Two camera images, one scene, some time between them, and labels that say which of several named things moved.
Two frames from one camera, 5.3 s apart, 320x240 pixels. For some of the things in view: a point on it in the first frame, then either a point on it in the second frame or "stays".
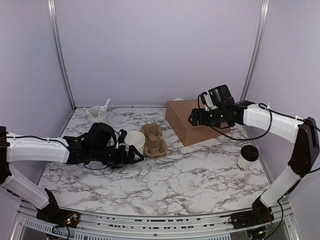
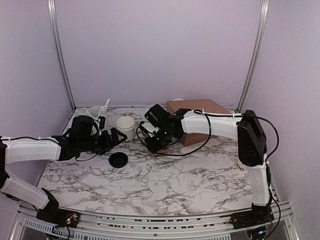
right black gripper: [195, 114] -> [152, 147]
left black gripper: [122, 160] -> [108, 144]
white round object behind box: [177, 99] stays
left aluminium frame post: [52, 14] stays
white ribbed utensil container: [97, 113] stays
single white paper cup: [243, 164] stays
